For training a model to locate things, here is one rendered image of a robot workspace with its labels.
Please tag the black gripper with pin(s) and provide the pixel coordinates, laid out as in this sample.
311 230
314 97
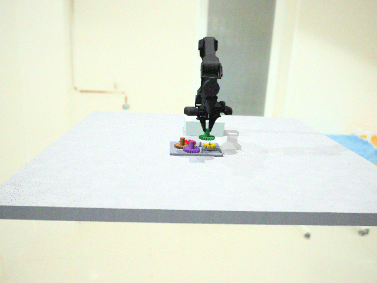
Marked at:
200 113

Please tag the purple gear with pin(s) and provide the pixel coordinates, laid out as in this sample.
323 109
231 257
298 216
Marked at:
191 148

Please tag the green gear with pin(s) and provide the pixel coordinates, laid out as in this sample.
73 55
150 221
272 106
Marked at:
206 136

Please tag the brown gear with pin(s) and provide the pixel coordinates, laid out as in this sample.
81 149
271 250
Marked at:
182 144

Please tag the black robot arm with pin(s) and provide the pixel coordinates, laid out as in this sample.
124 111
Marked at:
210 71

